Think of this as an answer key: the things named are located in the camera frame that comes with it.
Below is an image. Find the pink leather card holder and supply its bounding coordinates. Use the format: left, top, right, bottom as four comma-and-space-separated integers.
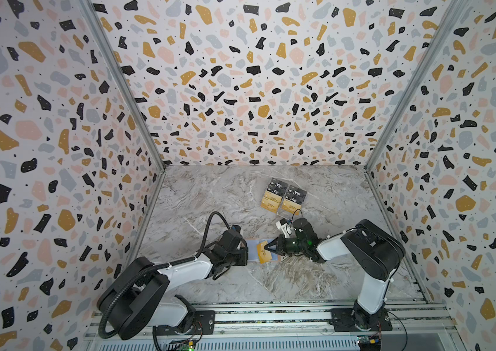
246, 238, 281, 265

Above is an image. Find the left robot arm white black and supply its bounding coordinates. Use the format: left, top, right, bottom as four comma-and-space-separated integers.
97, 225, 249, 340

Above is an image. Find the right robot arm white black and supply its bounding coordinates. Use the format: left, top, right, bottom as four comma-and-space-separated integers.
263, 217, 405, 331

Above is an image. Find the clear acrylic card tray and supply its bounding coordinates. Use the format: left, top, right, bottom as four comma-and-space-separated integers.
263, 181, 306, 215

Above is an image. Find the black card top right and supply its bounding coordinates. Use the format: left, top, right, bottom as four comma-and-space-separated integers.
285, 185, 307, 205

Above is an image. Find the black card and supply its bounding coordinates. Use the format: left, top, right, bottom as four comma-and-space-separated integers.
285, 185, 307, 205
266, 178, 289, 197

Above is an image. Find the black card top left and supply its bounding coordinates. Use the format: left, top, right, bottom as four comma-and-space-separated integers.
266, 178, 289, 197

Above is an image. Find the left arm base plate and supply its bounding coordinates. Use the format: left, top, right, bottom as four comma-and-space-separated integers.
154, 310, 216, 337

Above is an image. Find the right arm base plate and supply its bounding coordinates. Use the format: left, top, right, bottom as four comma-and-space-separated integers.
329, 307, 393, 332

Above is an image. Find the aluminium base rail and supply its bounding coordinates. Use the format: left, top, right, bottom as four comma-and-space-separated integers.
82, 299, 465, 350

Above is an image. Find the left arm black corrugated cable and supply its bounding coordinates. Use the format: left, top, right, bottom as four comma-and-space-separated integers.
97, 211, 233, 339

